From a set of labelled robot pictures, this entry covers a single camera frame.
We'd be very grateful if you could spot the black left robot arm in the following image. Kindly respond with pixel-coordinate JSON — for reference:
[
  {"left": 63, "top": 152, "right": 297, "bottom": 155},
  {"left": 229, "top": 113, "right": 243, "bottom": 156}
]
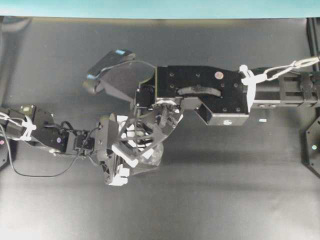
[{"left": 0, "top": 105, "right": 163, "bottom": 186}]

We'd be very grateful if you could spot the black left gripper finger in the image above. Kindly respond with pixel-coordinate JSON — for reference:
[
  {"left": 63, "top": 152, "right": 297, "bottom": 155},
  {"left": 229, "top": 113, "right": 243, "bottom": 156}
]
[
  {"left": 117, "top": 116, "right": 153, "bottom": 145},
  {"left": 111, "top": 143, "right": 139, "bottom": 168}
]

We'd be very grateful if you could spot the white braided right cable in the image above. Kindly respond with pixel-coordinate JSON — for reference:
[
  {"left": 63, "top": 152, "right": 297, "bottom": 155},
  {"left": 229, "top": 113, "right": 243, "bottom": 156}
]
[{"left": 238, "top": 55, "right": 320, "bottom": 108}]

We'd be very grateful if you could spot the black frame rail right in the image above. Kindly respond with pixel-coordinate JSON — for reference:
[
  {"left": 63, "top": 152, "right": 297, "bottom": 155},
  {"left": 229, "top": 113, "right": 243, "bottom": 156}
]
[{"left": 306, "top": 16, "right": 320, "bottom": 66}]

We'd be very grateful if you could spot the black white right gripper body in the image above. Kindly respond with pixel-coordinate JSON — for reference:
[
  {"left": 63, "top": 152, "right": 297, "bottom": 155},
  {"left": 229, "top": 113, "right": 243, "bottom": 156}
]
[{"left": 102, "top": 61, "right": 184, "bottom": 157}]

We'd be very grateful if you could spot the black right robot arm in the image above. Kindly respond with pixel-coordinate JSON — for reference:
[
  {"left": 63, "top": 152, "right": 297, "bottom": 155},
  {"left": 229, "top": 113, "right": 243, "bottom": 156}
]
[{"left": 97, "top": 58, "right": 320, "bottom": 160}]

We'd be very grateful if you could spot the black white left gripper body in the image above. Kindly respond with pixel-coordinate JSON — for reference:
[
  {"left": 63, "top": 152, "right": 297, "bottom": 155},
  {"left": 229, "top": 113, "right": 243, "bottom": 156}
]
[{"left": 94, "top": 113, "right": 130, "bottom": 187}]

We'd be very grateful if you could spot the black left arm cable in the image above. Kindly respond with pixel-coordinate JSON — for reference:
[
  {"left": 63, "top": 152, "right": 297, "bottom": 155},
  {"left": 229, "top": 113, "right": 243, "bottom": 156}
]
[{"left": 0, "top": 124, "right": 101, "bottom": 178}]

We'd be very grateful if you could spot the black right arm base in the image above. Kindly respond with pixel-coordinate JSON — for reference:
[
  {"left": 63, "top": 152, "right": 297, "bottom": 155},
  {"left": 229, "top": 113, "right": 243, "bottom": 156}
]
[{"left": 302, "top": 107, "right": 320, "bottom": 179}]

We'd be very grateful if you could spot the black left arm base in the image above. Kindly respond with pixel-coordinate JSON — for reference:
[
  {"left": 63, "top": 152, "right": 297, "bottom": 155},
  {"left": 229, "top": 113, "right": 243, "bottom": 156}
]
[{"left": 0, "top": 136, "right": 18, "bottom": 171}]

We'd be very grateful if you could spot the clear plastic bottle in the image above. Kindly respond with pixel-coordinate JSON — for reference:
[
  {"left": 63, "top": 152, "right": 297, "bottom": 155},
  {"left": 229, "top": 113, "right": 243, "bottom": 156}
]
[{"left": 130, "top": 143, "right": 164, "bottom": 176}]

